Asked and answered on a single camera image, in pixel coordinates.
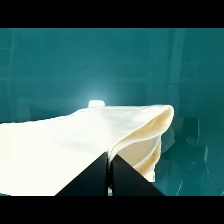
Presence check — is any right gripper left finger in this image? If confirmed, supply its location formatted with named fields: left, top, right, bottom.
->
left=55, top=151, right=109, bottom=197

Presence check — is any cream garment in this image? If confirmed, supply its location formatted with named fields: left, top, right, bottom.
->
left=0, top=104, right=175, bottom=197

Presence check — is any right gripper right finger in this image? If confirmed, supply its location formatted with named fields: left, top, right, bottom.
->
left=111, top=153, right=165, bottom=197

